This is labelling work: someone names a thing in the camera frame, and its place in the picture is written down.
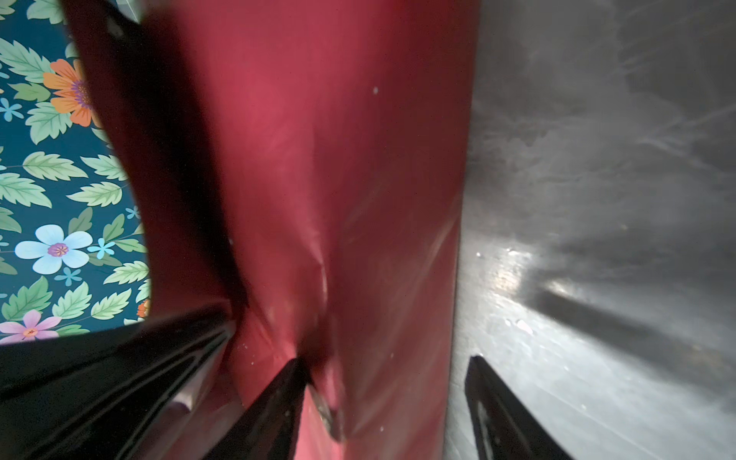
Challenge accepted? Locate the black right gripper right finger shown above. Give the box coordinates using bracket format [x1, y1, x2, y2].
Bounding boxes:
[465, 356, 571, 460]

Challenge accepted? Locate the maroon wrapping paper sheet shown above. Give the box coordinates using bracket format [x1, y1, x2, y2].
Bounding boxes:
[63, 1, 480, 459]

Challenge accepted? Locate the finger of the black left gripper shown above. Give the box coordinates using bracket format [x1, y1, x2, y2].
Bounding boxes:
[1, 307, 234, 459]

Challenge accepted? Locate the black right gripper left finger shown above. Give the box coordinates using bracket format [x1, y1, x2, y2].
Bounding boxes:
[200, 356, 311, 459]

